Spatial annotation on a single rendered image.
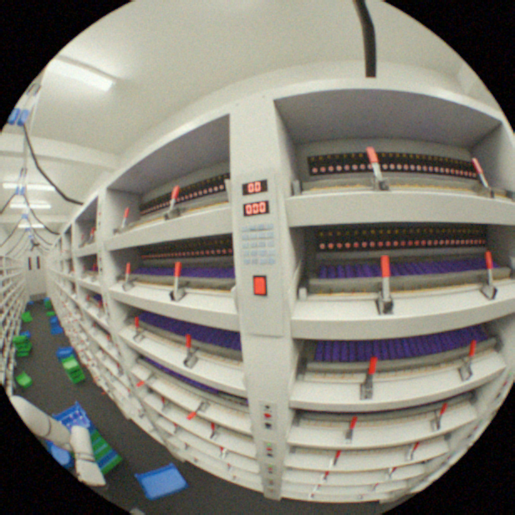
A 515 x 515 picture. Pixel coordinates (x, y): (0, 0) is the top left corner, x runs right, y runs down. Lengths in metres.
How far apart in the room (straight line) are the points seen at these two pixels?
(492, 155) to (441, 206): 0.39
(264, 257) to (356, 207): 0.16
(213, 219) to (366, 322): 0.32
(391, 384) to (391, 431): 0.20
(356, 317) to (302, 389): 0.20
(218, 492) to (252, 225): 1.50
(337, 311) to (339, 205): 0.17
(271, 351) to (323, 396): 0.16
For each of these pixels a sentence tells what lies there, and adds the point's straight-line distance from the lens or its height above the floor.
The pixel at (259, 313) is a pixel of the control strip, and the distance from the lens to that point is 0.32.
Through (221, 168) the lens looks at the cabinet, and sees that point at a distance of 0.62.
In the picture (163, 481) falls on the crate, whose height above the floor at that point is 0.00.
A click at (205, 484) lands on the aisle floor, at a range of 1.54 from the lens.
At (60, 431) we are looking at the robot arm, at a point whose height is 0.91.
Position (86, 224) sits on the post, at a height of 1.69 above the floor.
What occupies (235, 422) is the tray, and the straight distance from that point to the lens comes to 0.61.
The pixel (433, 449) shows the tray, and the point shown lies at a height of 0.75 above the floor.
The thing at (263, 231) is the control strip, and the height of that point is 1.46.
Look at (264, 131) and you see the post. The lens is 0.36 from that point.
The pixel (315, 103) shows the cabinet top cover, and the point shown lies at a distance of 0.43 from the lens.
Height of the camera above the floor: 1.43
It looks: 3 degrees down
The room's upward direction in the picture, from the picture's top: 3 degrees counter-clockwise
